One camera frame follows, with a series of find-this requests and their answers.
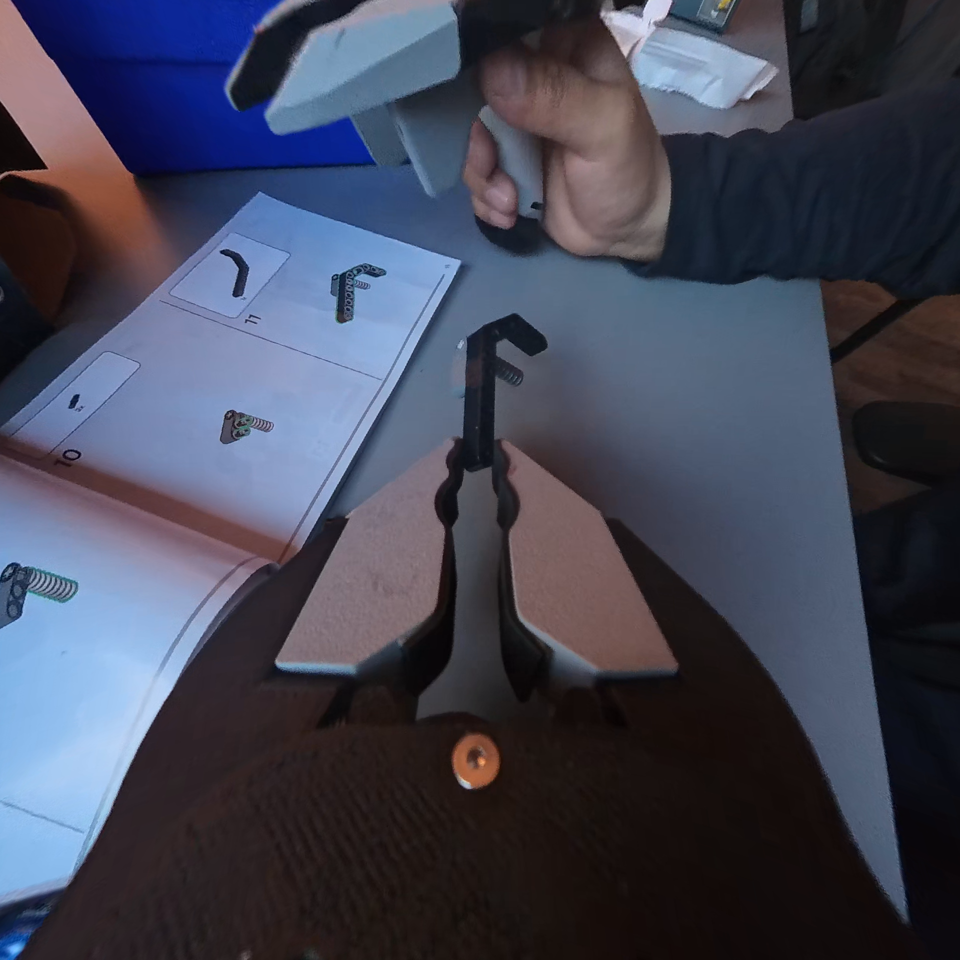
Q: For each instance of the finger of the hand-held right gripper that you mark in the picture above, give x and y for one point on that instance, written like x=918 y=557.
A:
x=375 y=52

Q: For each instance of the white crumpled paper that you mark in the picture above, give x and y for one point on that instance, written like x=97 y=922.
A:
x=697 y=67

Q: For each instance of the dark bag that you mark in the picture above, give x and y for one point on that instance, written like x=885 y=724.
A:
x=870 y=52

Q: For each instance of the black office chair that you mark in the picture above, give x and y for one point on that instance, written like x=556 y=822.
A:
x=907 y=442

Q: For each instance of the black bent lego beam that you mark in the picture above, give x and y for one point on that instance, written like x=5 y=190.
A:
x=480 y=420

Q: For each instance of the dark object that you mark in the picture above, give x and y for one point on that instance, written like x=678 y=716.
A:
x=22 y=315

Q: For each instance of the blue printed bag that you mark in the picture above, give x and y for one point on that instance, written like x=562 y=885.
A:
x=26 y=926

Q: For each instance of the white instruction booklet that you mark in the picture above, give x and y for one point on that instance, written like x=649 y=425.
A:
x=300 y=337

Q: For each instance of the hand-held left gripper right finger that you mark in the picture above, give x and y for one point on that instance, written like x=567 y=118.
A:
x=585 y=585

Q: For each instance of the small teal box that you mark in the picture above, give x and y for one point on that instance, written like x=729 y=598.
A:
x=705 y=13

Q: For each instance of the blue box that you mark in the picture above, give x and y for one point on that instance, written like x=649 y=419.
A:
x=150 y=90

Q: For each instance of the person's right hand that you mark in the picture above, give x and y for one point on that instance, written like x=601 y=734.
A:
x=592 y=150

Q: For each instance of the metal spring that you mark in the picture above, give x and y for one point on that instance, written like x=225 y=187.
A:
x=510 y=371

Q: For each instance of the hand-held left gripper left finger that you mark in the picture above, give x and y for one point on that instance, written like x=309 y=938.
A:
x=375 y=577

